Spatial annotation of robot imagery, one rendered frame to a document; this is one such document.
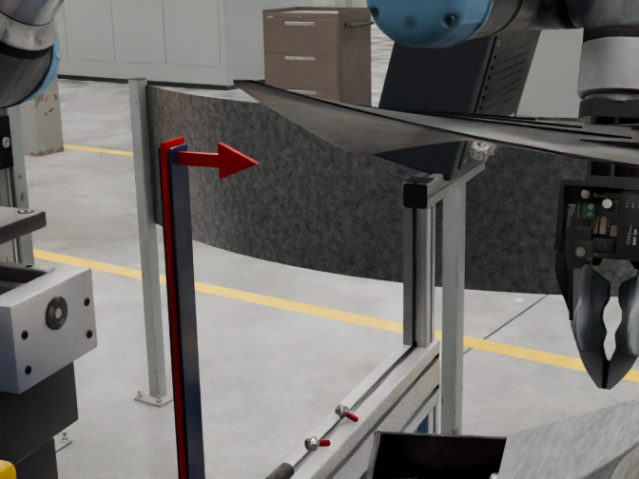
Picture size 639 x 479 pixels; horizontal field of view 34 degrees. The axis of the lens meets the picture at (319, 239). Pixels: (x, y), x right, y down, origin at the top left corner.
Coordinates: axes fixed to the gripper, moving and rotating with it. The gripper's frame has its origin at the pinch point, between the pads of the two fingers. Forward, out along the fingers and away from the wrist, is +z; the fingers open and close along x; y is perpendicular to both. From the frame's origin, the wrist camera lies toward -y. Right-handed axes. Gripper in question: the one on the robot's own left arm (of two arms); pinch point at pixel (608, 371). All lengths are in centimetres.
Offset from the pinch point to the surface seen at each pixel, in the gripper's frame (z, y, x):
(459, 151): -19.9, -34.4, -23.4
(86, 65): -178, -835, -676
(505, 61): -31, -39, -20
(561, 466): 4.1, 20.3, 0.7
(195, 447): 7.6, 17.4, -25.2
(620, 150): -13.2, 30.9, 3.8
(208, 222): -11, -163, -128
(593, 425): 1.4, 20.3, 2.3
